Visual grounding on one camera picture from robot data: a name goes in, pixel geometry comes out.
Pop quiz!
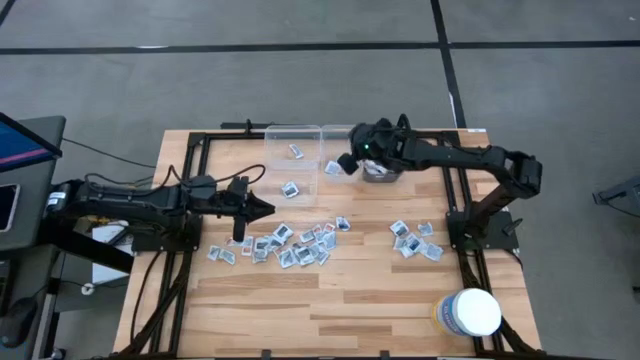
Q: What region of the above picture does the thin black cable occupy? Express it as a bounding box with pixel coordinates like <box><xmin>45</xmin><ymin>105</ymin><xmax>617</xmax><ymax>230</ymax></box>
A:
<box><xmin>62</xmin><ymin>137</ymin><xmax>157</xmax><ymax>170</ymax></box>

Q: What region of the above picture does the yellow cable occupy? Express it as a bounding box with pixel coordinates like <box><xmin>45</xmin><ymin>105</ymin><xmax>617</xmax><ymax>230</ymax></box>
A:
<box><xmin>49</xmin><ymin>203</ymin><xmax>114</xmax><ymax>225</ymax></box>

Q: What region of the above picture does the large clear plastic bin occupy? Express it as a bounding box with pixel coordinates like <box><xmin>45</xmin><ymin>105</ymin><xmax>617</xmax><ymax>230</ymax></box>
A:
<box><xmin>255</xmin><ymin>124</ymin><xmax>322</xmax><ymax>209</ymax></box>

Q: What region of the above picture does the black phone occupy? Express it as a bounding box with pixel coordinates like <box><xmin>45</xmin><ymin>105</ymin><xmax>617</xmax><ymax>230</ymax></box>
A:
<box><xmin>0</xmin><ymin>183</ymin><xmax>21</xmax><ymax>234</ymax></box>

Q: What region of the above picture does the grey stand base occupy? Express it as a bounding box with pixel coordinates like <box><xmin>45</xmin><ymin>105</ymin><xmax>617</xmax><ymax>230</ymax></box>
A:
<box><xmin>592</xmin><ymin>174</ymin><xmax>640</xmax><ymax>221</ymax></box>

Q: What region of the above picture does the white-lidded round jar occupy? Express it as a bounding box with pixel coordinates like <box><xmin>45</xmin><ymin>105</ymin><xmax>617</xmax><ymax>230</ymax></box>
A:
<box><xmin>432</xmin><ymin>287</ymin><xmax>503</xmax><ymax>338</ymax></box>

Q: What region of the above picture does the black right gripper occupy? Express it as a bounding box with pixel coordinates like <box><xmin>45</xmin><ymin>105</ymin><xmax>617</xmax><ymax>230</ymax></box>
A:
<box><xmin>337</xmin><ymin>117</ymin><xmax>404</xmax><ymax>176</ymax></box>

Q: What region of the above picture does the black bar clamp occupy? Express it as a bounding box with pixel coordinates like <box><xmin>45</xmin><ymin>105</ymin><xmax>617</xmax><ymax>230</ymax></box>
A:
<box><xmin>219</xmin><ymin>118</ymin><xmax>301</xmax><ymax>132</ymax></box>

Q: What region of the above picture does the grey desk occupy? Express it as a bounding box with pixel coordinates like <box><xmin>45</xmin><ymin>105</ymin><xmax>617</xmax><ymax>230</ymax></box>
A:
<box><xmin>0</xmin><ymin>115</ymin><xmax>67</xmax><ymax>360</ymax></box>

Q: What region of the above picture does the small clear plastic bin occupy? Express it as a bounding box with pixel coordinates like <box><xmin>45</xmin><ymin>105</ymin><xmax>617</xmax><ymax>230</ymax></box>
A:
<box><xmin>319</xmin><ymin>124</ymin><xmax>364</xmax><ymax>185</ymax></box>

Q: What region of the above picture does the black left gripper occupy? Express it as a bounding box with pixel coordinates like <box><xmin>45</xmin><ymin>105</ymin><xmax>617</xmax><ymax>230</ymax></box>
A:
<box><xmin>215</xmin><ymin>175</ymin><xmax>277</xmax><ymax>243</ymax></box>

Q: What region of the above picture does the black aluminium table frame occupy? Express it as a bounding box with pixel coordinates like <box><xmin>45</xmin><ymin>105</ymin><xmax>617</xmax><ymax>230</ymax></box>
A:
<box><xmin>112</xmin><ymin>127</ymin><xmax>546</xmax><ymax>360</ymax></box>

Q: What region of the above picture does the white box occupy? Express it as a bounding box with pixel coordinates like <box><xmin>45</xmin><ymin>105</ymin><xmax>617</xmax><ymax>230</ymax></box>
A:
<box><xmin>91</xmin><ymin>221</ymin><xmax>132</xmax><ymax>286</ymax></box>

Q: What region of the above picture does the black desk beam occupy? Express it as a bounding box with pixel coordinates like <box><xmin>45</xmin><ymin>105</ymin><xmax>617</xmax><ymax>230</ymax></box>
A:
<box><xmin>39</xmin><ymin>214</ymin><xmax>136</xmax><ymax>275</ymax></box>

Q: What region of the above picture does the black computer mouse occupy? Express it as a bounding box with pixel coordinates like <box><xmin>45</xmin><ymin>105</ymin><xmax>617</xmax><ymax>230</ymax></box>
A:
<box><xmin>0</xmin><ymin>297</ymin><xmax>40</xmax><ymax>350</ymax></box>

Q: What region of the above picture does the computer monitor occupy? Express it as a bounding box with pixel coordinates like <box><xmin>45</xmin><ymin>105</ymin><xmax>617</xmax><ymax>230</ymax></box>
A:
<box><xmin>0</xmin><ymin>112</ymin><xmax>64</xmax><ymax>174</ymax></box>

